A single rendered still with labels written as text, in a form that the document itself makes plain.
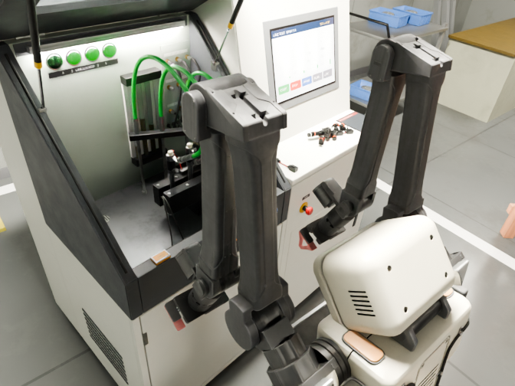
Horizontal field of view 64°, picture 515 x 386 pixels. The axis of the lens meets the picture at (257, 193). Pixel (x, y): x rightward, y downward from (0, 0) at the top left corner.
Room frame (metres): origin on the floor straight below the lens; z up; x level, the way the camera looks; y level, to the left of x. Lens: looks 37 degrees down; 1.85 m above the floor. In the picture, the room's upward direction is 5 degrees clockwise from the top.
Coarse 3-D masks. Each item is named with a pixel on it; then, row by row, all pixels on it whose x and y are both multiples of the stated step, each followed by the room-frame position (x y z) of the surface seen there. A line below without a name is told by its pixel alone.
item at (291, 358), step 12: (276, 348) 0.39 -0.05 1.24; (288, 348) 0.39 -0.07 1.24; (300, 348) 0.40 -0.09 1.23; (312, 348) 0.41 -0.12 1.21; (276, 360) 0.38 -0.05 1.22; (288, 360) 0.38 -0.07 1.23; (300, 360) 0.37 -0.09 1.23; (312, 360) 0.38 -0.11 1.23; (276, 372) 0.36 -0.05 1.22; (288, 372) 0.36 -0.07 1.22; (300, 372) 0.36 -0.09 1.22; (312, 372) 0.36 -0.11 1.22; (324, 372) 0.37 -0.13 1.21; (276, 384) 0.36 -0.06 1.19; (288, 384) 0.35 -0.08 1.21; (300, 384) 0.34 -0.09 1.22; (312, 384) 0.35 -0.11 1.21
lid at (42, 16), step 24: (0, 0) 0.91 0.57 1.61; (24, 0) 0.94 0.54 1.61; (48, 0) 1.05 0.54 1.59; (72, 0) 1.12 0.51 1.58; (96, 0) 1.18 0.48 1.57; (120, 0) 1.23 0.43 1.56; (144, 0) 1.28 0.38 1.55; (168, 0) 1.37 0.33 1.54; (192, 0) 1.49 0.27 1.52; (0, 24) 1.02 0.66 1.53; (24, 24) 1.08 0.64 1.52; (48, 24) 1.15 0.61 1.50; (72, 24) 1.23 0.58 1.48; (96, 24) 1.32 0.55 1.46
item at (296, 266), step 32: (224, 0) 1.51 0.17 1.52; (256, 0) 1.57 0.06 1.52; (288, 0) 1.70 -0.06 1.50; (320, 0) 1.84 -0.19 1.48; (224, 32) 1.51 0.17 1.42; (256, 32) 1.54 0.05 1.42; (256, 64) 1.51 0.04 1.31; (320, 96) 1.76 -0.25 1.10; (288, 128) 1.58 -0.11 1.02; (352, 160) 1.56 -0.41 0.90; (288, 224) 1.26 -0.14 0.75; (352, 224) 1.69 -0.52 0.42; (288, 256) 1.28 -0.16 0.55; (288, 288) 1.31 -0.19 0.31
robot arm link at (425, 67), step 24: (408, 48) 0.79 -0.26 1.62; (432, 48) 0.81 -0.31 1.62; (408, 72) 0.77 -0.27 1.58; (432, 72) 0.75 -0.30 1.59; (408, 96) 0.78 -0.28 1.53; (432, 96) 0.76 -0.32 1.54; (408, 120) 0.77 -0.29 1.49; (432, 120) 0.76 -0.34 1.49; (408, 144) 0.75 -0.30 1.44; (408, 168) 0.74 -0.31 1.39; (408, 192) 0.73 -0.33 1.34; (384, 216) 0.73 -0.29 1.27
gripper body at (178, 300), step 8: (192, 288) 0.62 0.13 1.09; (176, 296) 0.59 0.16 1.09; (184, 296) 0.60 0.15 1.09; (192, 296) 0.57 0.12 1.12; (176, 304) 0.58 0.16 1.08; (184, 304) 0.58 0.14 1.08; (192, 304) 0.57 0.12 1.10; (200, 304) 0.56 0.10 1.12; (216, 304) 0.60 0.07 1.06; (184, 312) 0.56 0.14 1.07; (192, 312) 0.57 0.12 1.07; (200, 312) 0.57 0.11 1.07; (192, 320) 0.55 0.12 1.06
